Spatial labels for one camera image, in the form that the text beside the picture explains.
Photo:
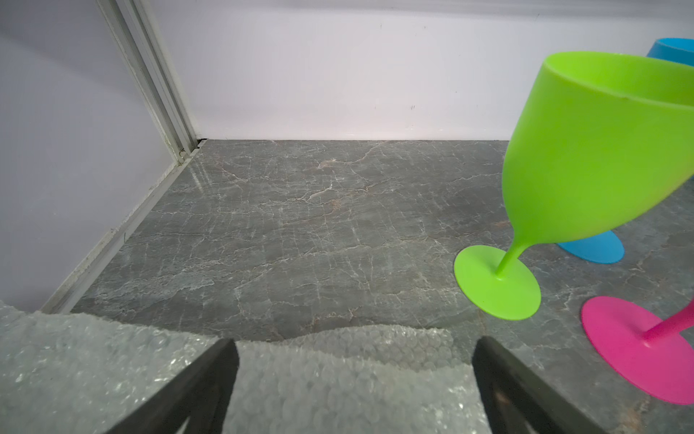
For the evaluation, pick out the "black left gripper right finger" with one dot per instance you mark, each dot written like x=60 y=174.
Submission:
x=516 y=400

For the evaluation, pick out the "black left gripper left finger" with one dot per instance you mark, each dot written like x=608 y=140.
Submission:
x=194 y=401

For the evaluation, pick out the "pink plastic wine glass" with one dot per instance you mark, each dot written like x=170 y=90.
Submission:
x=647 y=351

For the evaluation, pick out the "left bubble wrap sheet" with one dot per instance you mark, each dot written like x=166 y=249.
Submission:
x=82 y=374

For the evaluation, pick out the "blue plastic wine glass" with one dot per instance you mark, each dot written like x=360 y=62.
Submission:
x=607 y=248

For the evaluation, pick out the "green plastic wine glass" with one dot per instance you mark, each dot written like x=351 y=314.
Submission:
x=602 y=139

